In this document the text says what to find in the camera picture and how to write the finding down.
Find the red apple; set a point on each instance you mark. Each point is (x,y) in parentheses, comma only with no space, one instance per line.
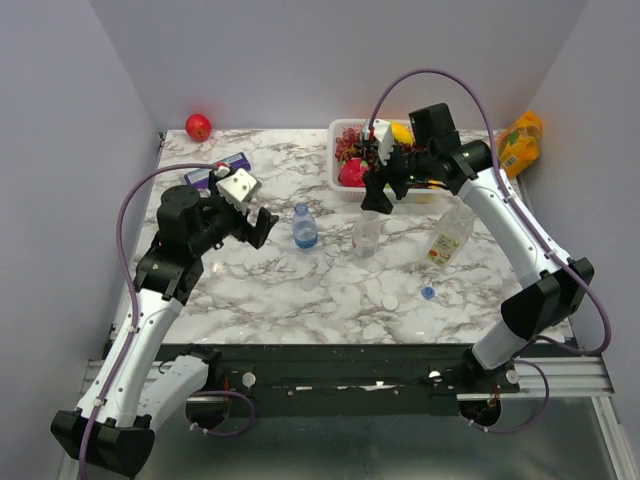
(198,127)

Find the yellow lemon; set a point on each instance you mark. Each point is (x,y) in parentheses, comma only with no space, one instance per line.
(401,134)

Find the red dragon fruit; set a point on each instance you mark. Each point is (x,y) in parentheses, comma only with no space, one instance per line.
(352,172)

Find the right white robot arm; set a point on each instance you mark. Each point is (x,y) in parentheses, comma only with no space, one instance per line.
(553,283)

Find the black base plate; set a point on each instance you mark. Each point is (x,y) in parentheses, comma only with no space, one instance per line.
(347,380)

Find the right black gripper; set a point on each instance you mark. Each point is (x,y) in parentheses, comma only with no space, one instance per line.
(374,198)

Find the blue small water bottle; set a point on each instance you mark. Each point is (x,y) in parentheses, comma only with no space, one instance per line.
(304,228)

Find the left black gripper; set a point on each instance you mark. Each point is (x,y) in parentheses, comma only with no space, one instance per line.
(256,235)

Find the red grape bunch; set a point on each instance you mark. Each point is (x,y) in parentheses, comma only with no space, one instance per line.
(348,145)

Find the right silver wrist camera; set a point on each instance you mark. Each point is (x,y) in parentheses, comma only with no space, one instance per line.
(377,136)

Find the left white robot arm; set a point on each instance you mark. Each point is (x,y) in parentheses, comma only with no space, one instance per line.
(115,423)

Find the blue bottle cap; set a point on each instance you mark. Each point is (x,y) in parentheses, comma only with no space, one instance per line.
(428,292)

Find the orange snack bag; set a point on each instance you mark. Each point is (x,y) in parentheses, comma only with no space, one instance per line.
(519,146)

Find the aluminium rail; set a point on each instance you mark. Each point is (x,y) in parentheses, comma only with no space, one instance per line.
(568,377)

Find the clear red-label water bottle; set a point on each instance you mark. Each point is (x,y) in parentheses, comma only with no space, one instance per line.
(366,234)

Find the white plastic fruit basket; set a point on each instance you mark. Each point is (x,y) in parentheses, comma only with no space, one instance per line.
(356,194)

